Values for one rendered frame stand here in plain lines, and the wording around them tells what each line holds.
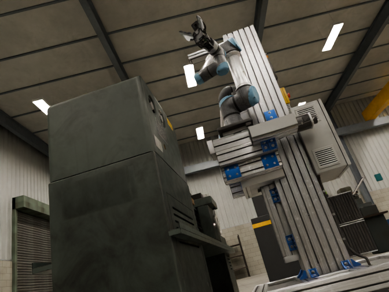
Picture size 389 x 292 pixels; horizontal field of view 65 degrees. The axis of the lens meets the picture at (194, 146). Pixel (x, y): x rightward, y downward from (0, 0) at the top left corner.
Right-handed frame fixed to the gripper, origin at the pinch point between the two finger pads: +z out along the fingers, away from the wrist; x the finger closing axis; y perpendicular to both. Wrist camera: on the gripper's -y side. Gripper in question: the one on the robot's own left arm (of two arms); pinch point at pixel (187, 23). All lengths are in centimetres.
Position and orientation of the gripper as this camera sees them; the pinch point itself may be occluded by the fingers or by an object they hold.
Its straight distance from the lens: 174.4
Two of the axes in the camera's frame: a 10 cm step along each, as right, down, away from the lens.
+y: 3.4, 8.3, -4.5
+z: -5.5, -2.2, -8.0
